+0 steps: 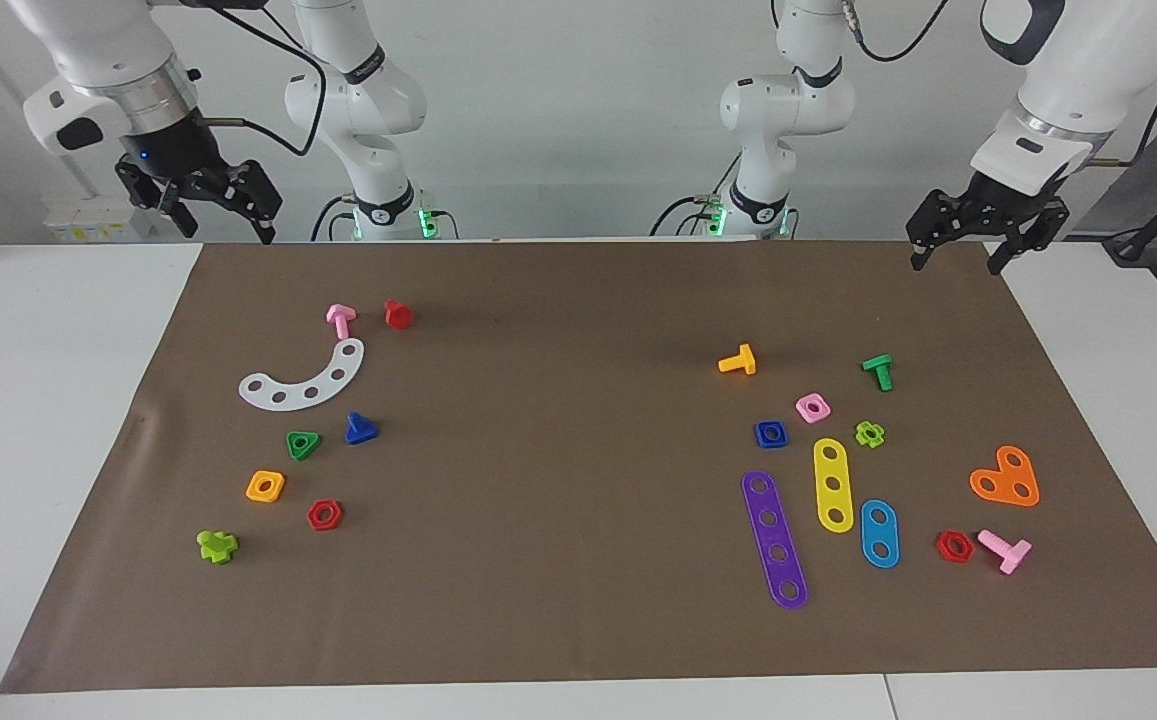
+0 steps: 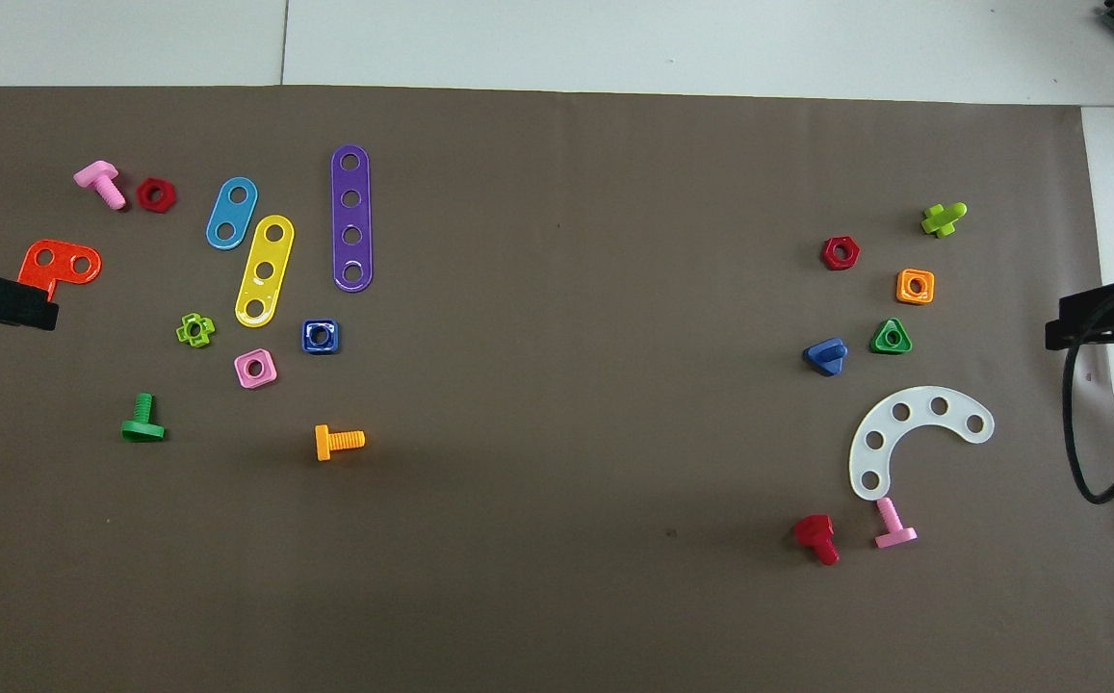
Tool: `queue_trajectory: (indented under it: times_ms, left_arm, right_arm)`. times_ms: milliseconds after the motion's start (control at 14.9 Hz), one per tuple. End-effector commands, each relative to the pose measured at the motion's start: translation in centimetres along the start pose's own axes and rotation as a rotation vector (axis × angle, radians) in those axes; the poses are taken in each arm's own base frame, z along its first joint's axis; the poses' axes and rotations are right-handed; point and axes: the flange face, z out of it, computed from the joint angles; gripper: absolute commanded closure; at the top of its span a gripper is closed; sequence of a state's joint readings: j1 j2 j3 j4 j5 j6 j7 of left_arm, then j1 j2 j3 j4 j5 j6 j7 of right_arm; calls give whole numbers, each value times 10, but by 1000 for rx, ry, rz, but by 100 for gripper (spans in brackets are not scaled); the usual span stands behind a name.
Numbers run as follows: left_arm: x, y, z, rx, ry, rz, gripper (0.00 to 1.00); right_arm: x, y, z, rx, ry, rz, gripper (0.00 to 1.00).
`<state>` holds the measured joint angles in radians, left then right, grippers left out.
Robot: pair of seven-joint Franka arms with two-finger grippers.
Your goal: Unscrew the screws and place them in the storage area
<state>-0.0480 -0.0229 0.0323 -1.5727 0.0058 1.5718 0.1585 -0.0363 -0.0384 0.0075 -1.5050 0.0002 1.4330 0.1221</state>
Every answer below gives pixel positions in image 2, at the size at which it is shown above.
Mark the blue triangle-head plastic bolt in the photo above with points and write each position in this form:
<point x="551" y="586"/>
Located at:
<point x="821" y="354"/>

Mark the blue square plastic nut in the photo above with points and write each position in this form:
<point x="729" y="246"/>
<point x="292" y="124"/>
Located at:
<point x="308" y="346"/>

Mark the orange three-hole corner plate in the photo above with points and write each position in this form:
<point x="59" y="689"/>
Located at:
<point x="63" y="260"/>

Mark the pink plastic bolt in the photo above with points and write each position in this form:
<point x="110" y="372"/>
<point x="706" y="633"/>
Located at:
<point x="112" y="192"/>
<point x="893" y="535"/>

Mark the red hexagonal plastic nut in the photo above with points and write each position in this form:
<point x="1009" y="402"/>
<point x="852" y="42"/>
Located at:
<point x="142" y="196"/>
<point x="828" y="259"/>

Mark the lime green cross nut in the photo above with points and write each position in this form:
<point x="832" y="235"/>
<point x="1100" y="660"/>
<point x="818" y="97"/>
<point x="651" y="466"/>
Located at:
<point x="183" y="332"/>

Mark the green plastic bolt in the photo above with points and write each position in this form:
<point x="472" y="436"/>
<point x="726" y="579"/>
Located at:
<point x="142" y="430"/>

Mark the lime green cross-head bolt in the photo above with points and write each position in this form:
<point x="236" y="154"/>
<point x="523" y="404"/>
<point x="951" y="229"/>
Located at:
<point x="942" y="221"/>

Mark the orange square plastic nut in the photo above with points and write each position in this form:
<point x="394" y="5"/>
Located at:
<point x="902" y="295"/>

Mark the white curved five-hole plate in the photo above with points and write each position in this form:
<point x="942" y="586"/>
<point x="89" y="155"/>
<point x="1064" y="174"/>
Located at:
<point x="920" y="404"/>

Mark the green triangular plastic nut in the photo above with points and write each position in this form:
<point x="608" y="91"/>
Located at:
<point x="879" y="346"/>

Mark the light blue two-hole strip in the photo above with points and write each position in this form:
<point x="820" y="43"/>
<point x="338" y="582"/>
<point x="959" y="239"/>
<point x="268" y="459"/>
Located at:
<point x="232" y="213"/>

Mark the yellow three-hole strip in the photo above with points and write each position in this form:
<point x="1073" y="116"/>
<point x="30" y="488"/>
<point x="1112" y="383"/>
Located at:
<point x="270" y="252"/>

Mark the pink square plastic nut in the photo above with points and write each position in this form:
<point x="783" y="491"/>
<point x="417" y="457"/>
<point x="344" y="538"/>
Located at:
<point x="268" y="376"/>

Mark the purple four-hole strip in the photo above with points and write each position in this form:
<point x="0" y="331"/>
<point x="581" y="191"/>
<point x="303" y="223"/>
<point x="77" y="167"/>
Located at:
<point x="350" y="217"/>

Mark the orange plastic bolt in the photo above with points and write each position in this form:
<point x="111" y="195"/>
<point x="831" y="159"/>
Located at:
<point x="340" y="441"/>

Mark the red plastic bolt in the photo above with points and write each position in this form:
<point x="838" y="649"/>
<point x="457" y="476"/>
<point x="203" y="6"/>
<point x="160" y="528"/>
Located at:
<point x="815" y="529"/>

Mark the brown paper table mat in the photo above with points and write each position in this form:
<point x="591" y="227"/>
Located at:
<point x="556" y="539"/>

